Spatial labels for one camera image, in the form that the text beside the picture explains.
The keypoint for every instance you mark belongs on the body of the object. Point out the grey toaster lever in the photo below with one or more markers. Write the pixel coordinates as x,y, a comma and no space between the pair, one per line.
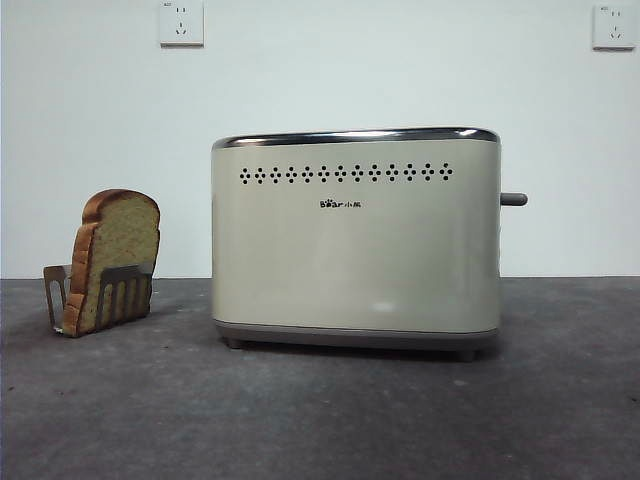
515,199

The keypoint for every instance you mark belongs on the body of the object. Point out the white wall socket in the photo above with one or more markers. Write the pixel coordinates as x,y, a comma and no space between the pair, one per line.
181,25
611,27

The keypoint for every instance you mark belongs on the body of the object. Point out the brown-crusted bread slice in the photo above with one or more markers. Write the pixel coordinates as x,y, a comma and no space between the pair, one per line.
125,235

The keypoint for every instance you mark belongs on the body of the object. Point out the cream two-slot toaster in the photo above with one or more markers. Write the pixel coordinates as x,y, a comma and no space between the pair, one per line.
350,250

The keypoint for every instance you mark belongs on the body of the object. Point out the slotted metal bread rack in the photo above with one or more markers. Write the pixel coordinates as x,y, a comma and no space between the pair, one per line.
125,274

